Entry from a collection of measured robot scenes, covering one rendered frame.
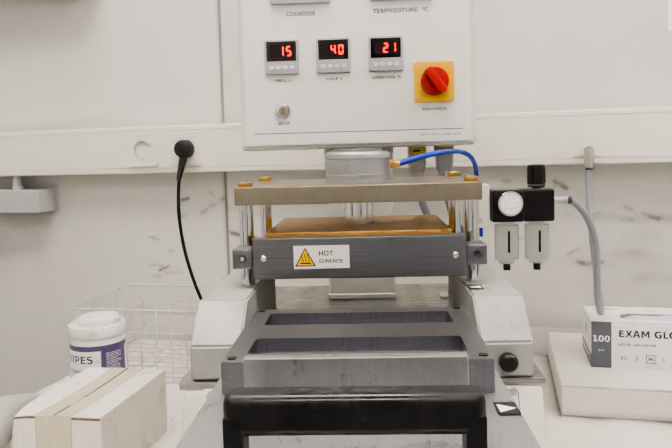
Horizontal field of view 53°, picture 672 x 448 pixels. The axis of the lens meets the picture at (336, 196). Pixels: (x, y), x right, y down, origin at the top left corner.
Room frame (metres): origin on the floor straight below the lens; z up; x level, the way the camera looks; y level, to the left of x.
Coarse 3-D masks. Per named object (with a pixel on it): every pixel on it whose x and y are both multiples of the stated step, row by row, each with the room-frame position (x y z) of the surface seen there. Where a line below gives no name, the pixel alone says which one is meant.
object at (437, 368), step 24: (264, 360) 0.45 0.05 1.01; (288, 360) 0.45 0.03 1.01; (312, 360) 0.45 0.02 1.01; (336, 360) 0.44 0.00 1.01; (360, 360) 0.44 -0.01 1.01; (384, 360) 0.44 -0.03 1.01; (408, 360) 0.44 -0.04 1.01; (432, 360) 0.44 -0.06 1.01; (456, 360) 0.44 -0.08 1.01; (216, 384) 0.52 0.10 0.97; (264, 384) 0.45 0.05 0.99; (288, 384) 0.45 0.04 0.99; (312, 384) 0.45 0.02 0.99; (336, 384) 0.44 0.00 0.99; (360, 384) 0.44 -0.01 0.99; (384, 384) 0.44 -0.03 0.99; (408, 384) 0.44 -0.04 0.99; (432, 384) 0.44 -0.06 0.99; (456, 384) 0.44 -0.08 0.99; (216, 408) 0.47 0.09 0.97; (192, 432) 0.43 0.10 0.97; (216, 432) 0.42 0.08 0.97; (504, 432) 0.41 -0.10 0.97; (528, 432) 0.41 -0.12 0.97
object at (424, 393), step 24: (240, 408) 0.38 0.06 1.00; (264, 408) 0.38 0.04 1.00; (288, 408) 0.38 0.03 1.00; (312, 408) 0.38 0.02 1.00; (336, 408) 0.37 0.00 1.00; (360, 408) 0.37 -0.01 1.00; (384, 408) 0.37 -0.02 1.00; (408, 408) 0.37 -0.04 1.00; (432, 408) 0.37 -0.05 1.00; (456, 408) 0.37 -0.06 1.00; (480, 408) 0.37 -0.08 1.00; (240, 432) 0.38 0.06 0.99; (264, 432) 0.38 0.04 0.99; (288, 432) 0.38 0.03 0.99; (312, 432) 0.38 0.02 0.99; (336, 432) 0.38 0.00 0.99; (360, 432) 0.37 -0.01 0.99; (384, 432) 0.37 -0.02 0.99; (408, 432) 0.37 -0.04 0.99; (432, 432) 0.37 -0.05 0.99; (456, 432) 0.37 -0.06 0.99; (480, 432) 0.37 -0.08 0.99
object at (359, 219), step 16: (352, 208) 0.81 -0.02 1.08; (368, 208) 0.81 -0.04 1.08; (288, 224) 0.83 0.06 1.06; (304, 224) 0.83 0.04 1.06; (320, 224) 0.82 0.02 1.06; (336, 224) 0.82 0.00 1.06; (352, 224) 0.81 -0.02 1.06; (368, 224) 0.81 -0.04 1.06; (384, 224) 0.80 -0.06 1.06; (400, 224) 0.80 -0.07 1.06; (416, 224) 0.79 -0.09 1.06; (432, 224) 0.79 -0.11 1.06
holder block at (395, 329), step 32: (256, 320) 0.61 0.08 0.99; (288, 320) 0.64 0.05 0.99; (320, 320) 0.63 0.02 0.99; (352, 320) 0.63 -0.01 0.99; (384, 320) 0.63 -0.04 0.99; (416, 320) 0.63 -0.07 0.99; (448, 320) 0.62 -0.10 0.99; (256, 352) 0.55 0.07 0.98; (288, 352) 0.55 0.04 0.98; (320, 352) 0.55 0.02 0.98; (352, 352) 0.51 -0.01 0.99; (384, 352) 0.50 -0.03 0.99; (416, 352) 0.50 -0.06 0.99; (480, 352) 0.50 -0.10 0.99; (224, 384) 0.49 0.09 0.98; (480, 384) 0.48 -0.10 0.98
